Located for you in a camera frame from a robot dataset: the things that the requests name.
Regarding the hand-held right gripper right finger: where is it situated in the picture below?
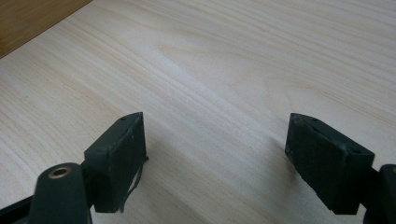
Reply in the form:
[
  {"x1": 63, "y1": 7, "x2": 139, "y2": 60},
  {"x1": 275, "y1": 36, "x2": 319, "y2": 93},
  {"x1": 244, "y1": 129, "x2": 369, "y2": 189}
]
[{"x1": 284, "y1": 112, "x2": 375, "y2": 216}]

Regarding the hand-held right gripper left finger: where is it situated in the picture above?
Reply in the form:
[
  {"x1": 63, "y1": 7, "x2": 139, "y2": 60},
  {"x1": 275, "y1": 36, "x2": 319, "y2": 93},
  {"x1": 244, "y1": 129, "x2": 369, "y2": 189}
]
[{"x1": 83, "y1": 111, "x2": 149, "y2": 214}]

